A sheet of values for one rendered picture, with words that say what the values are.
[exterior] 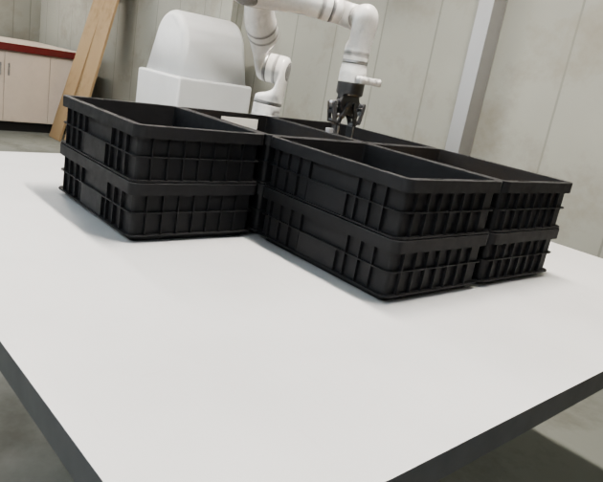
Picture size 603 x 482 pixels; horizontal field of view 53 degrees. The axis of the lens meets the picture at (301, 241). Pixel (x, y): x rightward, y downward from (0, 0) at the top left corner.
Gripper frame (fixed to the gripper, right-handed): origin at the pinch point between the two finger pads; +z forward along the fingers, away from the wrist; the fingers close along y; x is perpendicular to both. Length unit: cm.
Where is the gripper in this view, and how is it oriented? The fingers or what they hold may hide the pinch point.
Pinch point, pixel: (342, 134)
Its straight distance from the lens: 173.7
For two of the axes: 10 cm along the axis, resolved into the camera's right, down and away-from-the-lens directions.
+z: -1.6, 9.5, 2.6
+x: 6.9, 3.0, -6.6
